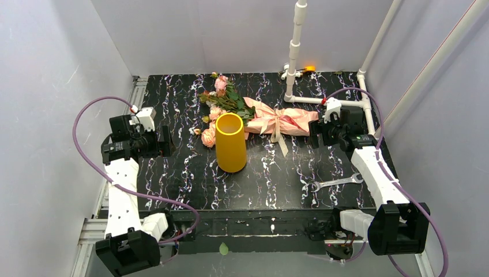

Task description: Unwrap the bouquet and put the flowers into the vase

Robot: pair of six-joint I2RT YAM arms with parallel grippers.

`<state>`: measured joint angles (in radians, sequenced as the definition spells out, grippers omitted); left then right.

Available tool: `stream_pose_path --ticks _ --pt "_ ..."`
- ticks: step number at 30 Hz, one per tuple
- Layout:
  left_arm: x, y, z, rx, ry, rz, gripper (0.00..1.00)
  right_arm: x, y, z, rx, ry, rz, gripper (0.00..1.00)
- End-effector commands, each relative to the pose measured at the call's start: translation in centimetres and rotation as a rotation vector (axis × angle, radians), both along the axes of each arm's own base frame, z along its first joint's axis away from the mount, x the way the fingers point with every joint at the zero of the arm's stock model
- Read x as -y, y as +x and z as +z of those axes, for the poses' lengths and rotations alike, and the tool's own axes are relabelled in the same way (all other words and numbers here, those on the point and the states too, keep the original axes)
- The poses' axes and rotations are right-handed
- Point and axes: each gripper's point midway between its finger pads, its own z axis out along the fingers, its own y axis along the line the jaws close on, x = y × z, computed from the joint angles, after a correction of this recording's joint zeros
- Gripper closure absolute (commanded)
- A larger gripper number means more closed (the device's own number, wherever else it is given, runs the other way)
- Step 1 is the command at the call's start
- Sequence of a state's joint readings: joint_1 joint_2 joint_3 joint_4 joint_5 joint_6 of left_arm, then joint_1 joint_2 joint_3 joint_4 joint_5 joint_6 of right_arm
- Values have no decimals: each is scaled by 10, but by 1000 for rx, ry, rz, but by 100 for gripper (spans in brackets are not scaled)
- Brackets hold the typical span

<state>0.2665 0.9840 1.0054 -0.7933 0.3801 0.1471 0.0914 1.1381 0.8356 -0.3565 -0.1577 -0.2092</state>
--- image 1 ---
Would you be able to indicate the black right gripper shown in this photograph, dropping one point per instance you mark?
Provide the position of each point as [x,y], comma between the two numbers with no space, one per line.
[316,133]

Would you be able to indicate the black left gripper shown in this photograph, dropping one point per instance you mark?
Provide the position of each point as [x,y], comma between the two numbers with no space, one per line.
[164,139]

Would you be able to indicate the pink wrapping paper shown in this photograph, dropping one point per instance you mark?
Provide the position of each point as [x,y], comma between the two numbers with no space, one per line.
[289,121]

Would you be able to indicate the cream ribbon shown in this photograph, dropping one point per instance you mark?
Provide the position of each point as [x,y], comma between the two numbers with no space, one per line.
[276,136]

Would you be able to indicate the yellow cylindrical vase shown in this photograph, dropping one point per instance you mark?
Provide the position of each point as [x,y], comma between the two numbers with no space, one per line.
[230,143]

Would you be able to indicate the pink rose bouquet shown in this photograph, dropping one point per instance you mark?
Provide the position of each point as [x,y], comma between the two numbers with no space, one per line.
[223,99]

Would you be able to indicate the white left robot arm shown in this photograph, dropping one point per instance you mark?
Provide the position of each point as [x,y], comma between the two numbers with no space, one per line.
[154,225]

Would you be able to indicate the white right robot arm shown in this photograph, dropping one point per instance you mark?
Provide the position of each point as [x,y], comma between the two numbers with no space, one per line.
[399,226]

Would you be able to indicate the orange round object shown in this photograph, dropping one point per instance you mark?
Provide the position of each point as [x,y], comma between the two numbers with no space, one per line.
[308,69]

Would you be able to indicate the silver open-end wrench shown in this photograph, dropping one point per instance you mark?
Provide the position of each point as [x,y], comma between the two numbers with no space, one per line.
[355,178]

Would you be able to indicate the green fallen leaf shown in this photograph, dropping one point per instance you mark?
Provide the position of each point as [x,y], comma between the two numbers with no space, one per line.
[223,249]

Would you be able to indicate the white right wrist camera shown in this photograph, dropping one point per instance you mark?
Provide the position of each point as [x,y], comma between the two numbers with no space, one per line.
[332,110]

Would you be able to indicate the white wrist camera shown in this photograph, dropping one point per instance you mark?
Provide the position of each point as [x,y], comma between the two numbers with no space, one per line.
[332,110]
[143,120]

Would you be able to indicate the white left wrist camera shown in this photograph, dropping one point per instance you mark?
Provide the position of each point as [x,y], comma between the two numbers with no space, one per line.
[143,120]

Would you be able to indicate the white PVC pipe frame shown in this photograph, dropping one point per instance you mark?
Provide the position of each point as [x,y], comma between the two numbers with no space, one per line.
[426,62]

